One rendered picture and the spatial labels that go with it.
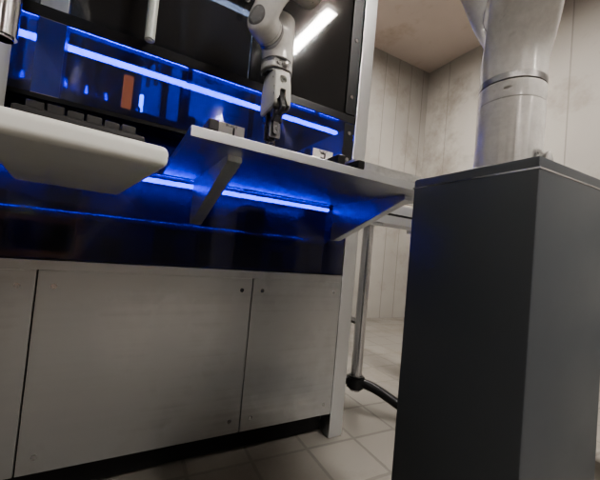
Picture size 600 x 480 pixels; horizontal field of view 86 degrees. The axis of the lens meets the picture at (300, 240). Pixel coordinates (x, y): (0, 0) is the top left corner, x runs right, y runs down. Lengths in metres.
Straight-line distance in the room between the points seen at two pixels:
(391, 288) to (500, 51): 3.39
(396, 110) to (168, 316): 3.72
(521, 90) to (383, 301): 3.35
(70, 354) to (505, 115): 1.12
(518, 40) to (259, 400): 1.15
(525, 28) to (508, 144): 0.21
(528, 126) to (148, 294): 0.96
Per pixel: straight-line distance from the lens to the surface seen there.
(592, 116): 3.56
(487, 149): 0.76
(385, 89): 4.24
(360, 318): 1.52
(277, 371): 1.18
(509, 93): 0.79
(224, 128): 1.07
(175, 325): 1.02
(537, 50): 0.83
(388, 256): 3.93
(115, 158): 0.48
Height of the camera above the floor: 0.68
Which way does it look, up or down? 2 degrees up
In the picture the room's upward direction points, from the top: 5 degrees clockwise
